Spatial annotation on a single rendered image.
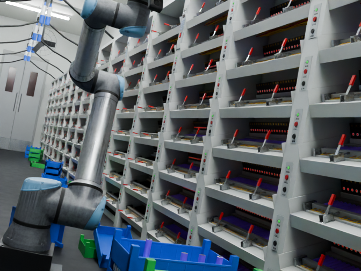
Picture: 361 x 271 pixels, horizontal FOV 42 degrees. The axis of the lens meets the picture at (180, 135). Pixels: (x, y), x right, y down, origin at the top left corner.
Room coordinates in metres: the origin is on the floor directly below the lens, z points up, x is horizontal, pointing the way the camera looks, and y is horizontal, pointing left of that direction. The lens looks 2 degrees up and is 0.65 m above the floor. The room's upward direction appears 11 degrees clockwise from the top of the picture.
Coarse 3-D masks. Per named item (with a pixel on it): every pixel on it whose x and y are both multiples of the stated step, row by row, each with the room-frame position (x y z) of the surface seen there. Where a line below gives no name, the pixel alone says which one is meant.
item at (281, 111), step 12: (240, 96) 2.28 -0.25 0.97; (252, 96) 2.30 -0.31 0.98; (264, 96) 2.21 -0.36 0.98; (276, 96) 2.11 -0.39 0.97; (228, 108) 2.15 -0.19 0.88; (240, 108) 2.05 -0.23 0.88; (252, 108) 1.95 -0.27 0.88; (264, 108) 1.86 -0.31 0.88; (276, 108) 1.78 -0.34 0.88; (288, 108) 1.71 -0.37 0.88
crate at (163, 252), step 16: (112, 240) 1.35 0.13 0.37; (128, 240) 1.36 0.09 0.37; (144, 240) 1.38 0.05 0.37; (208, 240) 1.44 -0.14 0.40; (112, 256) 1.32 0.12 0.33; (128, 256) 1.18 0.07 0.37; (160, 256) 1.40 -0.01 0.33; (176, 256) 1.42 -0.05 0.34; (192, 256) 1.44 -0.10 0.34; (208, 256) 1.43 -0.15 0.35
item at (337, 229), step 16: (320, 192) 1.63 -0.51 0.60; (352, 192) 1.57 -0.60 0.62; (304, 208) 1.59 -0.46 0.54; (320, 208) 1.55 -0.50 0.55; (336, 208) 1.49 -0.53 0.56; (352, 208) 1.49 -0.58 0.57; (304, 224) 1.52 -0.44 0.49; (320, 224) 1.44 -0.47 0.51; (336, 224) 1.41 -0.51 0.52; (352, 224) 1.38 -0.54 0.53; (336, 240) 1.38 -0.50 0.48; (352, 240) 1.31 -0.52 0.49
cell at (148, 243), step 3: (147, 240) 1.34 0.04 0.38; (150, 240) 1.34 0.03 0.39; (147, 243) 1.34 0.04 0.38; (150, 243) 1.34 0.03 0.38; (147, 246) 1.34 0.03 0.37; (150, 246) 1.35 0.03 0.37; (144, 249) 1.35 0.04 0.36; (147, 249) 1.34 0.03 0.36; (144, 252) 1.35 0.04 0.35; (147, 252) 1.34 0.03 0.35; (144, 255) 1.34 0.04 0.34; (147, 255) 1.34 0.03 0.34
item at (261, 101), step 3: (255, 99) 2.08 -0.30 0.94; (258, 99) 2.04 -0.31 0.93; (261, 99) 2.02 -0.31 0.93; (264, 99) 1.99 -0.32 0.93; (267, 99) 1.97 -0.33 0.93; (285, 99) 1.85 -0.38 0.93; (288, 99) 1.83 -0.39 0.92; (291, 99) 1.81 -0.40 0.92; (249, 102) 2.12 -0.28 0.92; (252, 102) 2.09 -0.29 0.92; (255, 102) 2.07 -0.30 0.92; (258, 102) 2.03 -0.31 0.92; (261, 102) 2.01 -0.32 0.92; (264, 102) 1.97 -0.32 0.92; (279, 102) 1.89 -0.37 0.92; (282, 102) 1.87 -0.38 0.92; (285, 102) 1.85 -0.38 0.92
